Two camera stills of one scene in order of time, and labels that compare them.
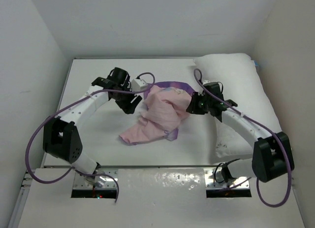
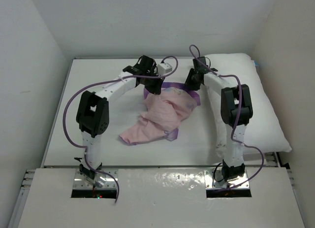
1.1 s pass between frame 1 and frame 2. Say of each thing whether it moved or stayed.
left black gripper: moved
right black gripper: moved
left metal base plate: stayed
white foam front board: stayed
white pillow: stayed
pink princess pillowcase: stayed
